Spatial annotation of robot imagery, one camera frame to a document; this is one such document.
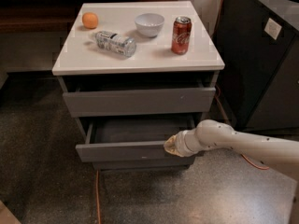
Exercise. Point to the white bowl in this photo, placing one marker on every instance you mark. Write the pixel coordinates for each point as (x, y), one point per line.
(149, 24)

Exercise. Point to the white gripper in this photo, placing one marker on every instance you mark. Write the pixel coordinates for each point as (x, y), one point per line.
(180, 145)

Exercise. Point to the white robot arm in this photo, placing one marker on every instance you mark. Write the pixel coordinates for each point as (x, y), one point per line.
(260, 180)

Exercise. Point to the red coke can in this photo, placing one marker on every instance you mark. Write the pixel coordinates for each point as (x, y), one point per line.
(181, 35)

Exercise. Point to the white wall outlet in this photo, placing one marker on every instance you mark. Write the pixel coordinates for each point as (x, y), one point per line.
(272, 28)

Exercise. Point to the grey top drawer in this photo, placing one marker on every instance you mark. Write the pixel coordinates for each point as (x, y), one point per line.
(139, 102)

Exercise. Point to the orange fruit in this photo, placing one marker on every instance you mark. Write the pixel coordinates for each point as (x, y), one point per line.
(89, 20)

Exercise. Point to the black counter cabinet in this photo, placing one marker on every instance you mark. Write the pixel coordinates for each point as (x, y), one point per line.
(260, 78)

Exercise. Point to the grey cabinet with white top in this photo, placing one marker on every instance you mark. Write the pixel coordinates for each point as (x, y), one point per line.
(83, 66)

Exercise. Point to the clear plastic water bottle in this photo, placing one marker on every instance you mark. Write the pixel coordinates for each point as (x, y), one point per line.
(116, 43)

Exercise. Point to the dark wooden bench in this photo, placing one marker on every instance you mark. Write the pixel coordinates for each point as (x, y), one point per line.
(21, 16)

